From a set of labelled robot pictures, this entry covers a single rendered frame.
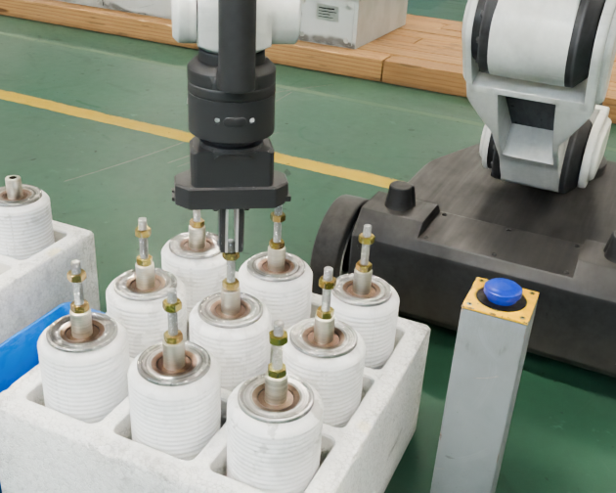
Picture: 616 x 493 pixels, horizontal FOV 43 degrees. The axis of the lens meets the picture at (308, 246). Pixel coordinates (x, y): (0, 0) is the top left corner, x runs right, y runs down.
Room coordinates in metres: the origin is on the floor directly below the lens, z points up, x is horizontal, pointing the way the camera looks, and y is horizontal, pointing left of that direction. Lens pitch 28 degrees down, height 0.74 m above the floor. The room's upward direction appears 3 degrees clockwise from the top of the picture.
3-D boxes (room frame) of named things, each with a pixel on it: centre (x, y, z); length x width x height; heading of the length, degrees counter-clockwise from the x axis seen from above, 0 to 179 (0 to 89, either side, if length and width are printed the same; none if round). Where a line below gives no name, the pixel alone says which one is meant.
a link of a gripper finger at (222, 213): (0.76, 0.10, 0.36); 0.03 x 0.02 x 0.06; 11
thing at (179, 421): (0.65, 0.13, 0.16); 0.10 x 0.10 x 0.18
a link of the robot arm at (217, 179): (0.76, 0.09, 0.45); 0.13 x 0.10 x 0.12; 101
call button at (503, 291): (0.72, -0.21, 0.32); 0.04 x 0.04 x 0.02
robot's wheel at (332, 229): (1.21, -0.07, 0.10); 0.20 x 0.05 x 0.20; 156
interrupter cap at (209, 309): (0.76, 0.09, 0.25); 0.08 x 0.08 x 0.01
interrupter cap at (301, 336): (0.71, -0.02, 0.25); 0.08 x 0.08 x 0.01
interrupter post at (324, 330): (0.71, -0.02, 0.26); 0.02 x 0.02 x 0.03
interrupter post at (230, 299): (0.76, 0.09, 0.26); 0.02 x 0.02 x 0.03
